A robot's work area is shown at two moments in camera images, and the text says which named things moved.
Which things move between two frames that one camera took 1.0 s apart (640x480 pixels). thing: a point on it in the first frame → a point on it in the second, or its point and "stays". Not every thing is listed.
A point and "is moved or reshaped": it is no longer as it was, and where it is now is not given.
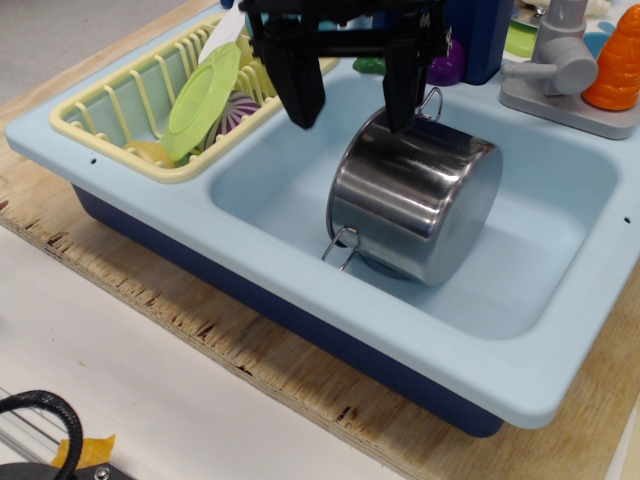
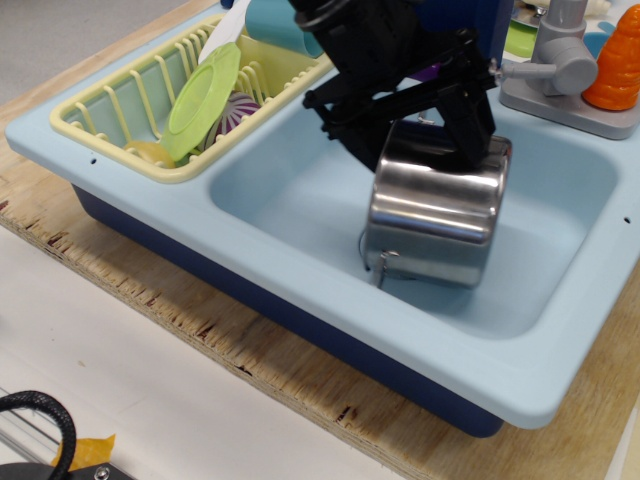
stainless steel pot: (421, 205) is moved or reshaped
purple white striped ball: (238, 105) stays
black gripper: (348, 28) → (381, 52)
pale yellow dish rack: (169, 107) stays
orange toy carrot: (617, 84) stays
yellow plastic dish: (153, 151) stays
